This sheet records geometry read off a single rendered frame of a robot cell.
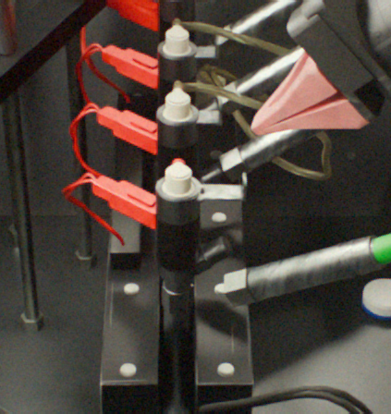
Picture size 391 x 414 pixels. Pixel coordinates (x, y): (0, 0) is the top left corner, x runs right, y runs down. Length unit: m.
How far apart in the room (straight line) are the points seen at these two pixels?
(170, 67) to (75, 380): 0.28
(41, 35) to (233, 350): 0.27
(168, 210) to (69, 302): 0.34
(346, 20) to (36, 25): 0.33
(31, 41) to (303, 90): 0.29
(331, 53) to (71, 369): 0.46
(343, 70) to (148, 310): 0.27
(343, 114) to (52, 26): 0.32
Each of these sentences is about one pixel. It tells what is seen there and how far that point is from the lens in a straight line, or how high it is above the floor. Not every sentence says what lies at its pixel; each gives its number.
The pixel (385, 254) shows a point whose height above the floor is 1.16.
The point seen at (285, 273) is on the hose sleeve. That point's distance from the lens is 0.68.
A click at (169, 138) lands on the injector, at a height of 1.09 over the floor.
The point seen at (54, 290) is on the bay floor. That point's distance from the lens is 1.12.
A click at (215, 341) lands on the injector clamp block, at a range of 0.85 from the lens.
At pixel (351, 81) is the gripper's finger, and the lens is 0.68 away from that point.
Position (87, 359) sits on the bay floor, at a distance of 1.05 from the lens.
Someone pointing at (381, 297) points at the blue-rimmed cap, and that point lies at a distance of 1.10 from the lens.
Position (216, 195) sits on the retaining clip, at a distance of 0.78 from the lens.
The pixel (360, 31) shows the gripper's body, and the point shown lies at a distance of 0.68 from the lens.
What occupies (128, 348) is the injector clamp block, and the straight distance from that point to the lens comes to 0.85.
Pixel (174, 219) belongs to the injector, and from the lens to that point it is 0.78.
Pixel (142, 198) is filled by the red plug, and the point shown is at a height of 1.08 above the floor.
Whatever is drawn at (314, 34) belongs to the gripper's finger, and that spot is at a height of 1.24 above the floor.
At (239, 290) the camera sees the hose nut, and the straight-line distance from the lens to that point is 0.69.
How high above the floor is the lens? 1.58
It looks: 40 degrees down
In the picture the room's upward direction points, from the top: 2 degrees clockwise
